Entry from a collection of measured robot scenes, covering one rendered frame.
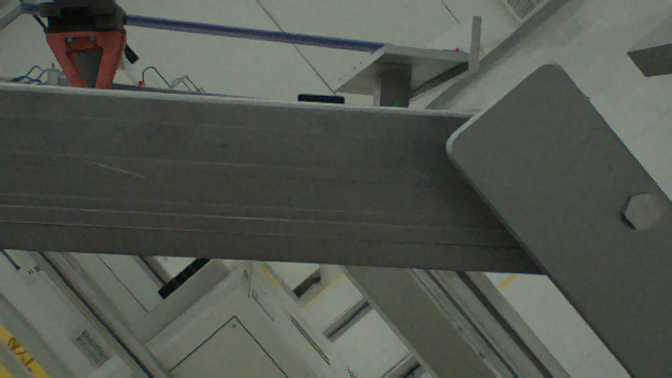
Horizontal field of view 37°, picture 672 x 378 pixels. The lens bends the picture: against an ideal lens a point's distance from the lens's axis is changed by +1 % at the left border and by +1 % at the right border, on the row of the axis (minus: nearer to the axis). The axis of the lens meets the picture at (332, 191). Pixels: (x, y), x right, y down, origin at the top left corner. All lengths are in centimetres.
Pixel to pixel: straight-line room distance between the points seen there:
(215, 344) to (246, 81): 669
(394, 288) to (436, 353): 10
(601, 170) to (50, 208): 20
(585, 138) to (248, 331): 155
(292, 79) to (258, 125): 811
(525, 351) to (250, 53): 745
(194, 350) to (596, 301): 156
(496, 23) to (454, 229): 837
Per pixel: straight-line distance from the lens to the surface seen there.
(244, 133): 38
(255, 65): 849
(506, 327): 114
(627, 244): 36
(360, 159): 38
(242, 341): 187
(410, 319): 129
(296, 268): 543
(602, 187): 36
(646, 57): 121
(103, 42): 96
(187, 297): 220
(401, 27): 860
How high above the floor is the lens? 80
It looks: 5 degrees down
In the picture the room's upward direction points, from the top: 40 degrees counter-clockwise
